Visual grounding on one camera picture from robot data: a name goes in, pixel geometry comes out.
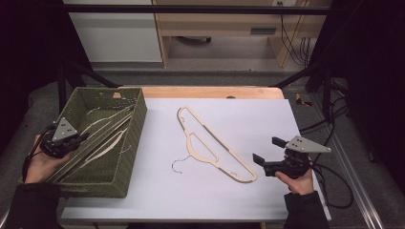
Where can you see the person's left hand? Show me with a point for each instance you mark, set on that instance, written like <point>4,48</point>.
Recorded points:
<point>41,167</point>

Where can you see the green woven basket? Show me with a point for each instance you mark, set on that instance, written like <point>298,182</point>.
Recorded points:
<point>95,188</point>

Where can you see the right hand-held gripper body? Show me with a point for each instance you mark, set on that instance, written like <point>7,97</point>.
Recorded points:
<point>302,144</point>

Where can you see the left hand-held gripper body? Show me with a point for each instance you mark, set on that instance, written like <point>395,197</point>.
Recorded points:
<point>63,131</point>

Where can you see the black horizontal frame bar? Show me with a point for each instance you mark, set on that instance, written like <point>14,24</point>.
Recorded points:
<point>191,9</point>

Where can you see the person's right hand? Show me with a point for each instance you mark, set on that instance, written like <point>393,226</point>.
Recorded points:
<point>299,186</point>

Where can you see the aluminium rail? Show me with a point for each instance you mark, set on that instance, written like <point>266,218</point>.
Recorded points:
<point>3,219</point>
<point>359,191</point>

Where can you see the black curtain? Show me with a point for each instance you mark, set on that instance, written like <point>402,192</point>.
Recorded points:
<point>375,63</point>
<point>28,47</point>

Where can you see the white cabinet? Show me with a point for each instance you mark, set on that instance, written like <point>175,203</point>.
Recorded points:
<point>117,35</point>

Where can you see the yellow and black tool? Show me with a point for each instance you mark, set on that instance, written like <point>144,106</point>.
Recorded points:
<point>300,100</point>

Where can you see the light wooden desk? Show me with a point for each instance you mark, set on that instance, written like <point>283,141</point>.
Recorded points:
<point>219,22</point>

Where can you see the beige clothes hanger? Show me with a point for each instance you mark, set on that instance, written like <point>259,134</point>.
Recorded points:
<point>223,147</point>
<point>105,149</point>
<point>108,119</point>

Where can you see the white sheet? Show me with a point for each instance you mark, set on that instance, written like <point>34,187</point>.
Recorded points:
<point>254,127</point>

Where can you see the black frame strut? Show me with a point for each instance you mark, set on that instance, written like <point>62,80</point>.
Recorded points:
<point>302,74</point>
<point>89,74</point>

